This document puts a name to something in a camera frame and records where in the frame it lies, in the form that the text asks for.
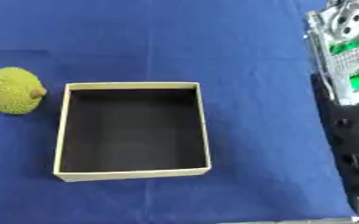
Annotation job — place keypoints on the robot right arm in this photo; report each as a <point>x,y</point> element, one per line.
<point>351,87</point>

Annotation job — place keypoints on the tan cardboard box, dark inside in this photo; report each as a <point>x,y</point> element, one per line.
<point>131,131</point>

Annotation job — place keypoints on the yellow-green spiky toy durian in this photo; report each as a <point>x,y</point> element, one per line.
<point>11,90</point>

